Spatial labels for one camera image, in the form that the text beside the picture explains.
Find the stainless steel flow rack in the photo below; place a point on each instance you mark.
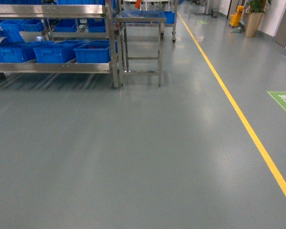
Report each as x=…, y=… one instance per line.
x=58, y=38

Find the blue plastic bin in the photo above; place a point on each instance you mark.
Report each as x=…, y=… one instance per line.
x=20, y=52
x=60, y=52
x=97, y=51

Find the yellow mop bucket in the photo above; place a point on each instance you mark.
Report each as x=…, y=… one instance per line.
x=235, y=18

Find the rear stainless steel cart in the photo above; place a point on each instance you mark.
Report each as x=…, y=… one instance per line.
x=169, y=8

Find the tan planter with plant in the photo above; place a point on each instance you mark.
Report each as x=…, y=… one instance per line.
x=256, y=10

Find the small stainless steel table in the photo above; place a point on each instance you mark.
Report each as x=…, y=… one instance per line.
x=140, y=36

